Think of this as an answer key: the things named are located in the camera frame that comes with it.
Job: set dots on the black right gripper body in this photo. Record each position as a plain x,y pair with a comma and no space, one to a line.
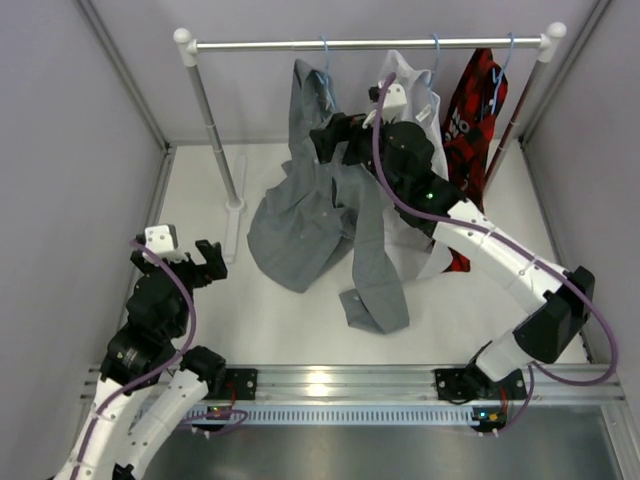
359,150

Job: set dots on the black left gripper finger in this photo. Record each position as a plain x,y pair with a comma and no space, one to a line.
210,252
215,272

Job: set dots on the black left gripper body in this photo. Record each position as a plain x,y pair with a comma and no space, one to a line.
190,275

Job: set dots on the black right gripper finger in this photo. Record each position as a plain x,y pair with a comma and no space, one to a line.
344,126
326,143

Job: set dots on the light blue wire hanger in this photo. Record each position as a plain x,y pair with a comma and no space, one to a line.
324,77

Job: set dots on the grey button-up shirt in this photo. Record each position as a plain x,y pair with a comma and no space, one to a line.
319,213

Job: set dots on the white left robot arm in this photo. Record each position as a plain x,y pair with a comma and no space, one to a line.
152,372

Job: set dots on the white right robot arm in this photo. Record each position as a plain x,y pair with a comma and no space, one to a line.
557,302

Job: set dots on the white hanging shirt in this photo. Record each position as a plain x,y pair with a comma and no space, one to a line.
414,255

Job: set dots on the blue hanger under white shirt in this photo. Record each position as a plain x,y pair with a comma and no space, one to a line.
435,67

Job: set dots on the red black plaid shirt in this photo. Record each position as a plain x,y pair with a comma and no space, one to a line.
469,126

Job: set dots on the blue hanger under plaid shirt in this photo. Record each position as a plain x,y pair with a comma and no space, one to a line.
499,77

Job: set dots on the white metal clothes rack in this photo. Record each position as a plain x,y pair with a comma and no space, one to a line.
233,176

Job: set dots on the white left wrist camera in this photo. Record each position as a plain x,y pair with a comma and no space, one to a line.
162,240

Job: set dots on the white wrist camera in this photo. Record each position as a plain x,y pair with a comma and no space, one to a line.
394,103
162,240

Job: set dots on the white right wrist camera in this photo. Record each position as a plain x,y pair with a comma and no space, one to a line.
394,103

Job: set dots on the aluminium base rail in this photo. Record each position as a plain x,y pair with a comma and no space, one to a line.
410,384

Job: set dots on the white slotted cable duct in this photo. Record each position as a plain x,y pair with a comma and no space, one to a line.
407,415

